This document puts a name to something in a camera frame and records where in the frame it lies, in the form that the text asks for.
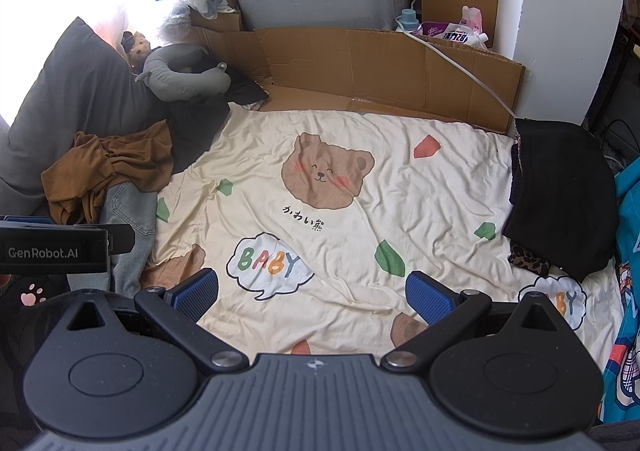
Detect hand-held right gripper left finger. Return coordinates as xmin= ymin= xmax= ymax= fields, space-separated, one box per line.
xmin=65 ymin=268 xmax=249 ymax=373

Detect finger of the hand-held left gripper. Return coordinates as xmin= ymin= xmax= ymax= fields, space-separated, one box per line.
xmin=106 ymin=224 xmax=135 ymax=256

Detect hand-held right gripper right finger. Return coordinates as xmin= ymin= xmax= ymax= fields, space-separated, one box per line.
xmin=381 ymin=271 xmax=573 ymax=373

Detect brown printed t-shirt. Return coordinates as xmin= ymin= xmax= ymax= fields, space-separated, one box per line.
xmin=41 ymin=120 xmax=174 ymax=226

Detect folded black clothes pile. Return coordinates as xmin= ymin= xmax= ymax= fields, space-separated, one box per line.
xmin=502 ymin=118 xmax=619 ymax=283

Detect blue jeans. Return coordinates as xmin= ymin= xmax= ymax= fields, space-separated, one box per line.
xmin=102 ymin=181 xmax=159 ymax=299

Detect black paw print pants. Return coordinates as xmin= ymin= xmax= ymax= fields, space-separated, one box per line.
xmin=0 ymin=276 xmax=68 ymax=332

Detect cream bear print bed sheet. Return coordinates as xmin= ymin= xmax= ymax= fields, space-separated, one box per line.
xmin=142 ymin=101 xmax=626 ymax=382

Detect leopard print cloth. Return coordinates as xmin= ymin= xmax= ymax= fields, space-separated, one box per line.
xmin=507 ymin=241 xmax=552 ymax=278

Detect dark grey cloth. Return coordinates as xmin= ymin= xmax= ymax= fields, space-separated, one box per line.
xmin=169 ymin=95 xmax=232 ymax=173

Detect dark grey pillow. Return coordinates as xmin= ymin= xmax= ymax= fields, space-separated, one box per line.
xmin=0 ymin=17 xmax=168 ymax=212

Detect grey neck pillow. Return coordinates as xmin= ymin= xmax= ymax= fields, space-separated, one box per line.
xmin=135 ymin=45 xmax=231 ymax=103

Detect small plush toy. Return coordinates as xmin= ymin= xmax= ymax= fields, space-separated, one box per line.
xmin=121 ymin=31 xmax=153 ymax=68

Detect black cloth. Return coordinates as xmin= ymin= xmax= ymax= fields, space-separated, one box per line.
xmin=225 ymin=68 xmax=269 ymax=105

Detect teal printed cloth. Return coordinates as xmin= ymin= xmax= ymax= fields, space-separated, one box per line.
xmin=599 ymin=165 xmax=640 ymax=426

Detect flattened cardboard sheet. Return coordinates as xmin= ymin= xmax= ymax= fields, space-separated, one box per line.
xmin=190 ymin=6 xmax=527 ymax=134

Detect detergent refill pouch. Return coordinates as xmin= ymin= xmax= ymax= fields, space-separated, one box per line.
xmin=421 ymin=5 xmax=489 ymax=50

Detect blue cap bottle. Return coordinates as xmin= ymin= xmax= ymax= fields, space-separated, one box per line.
xmin=397 ymin=8 xmax=422 ymax=33

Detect white cable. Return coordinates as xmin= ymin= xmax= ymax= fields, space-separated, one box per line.
xmin=395 ymin=15 xmax=517 ymax=118

